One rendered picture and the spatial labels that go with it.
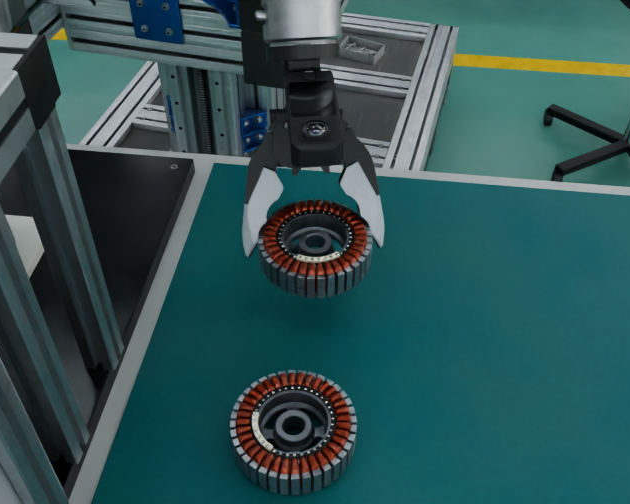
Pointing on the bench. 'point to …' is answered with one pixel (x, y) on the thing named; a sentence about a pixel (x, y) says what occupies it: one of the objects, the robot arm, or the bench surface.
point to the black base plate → (142, 167)
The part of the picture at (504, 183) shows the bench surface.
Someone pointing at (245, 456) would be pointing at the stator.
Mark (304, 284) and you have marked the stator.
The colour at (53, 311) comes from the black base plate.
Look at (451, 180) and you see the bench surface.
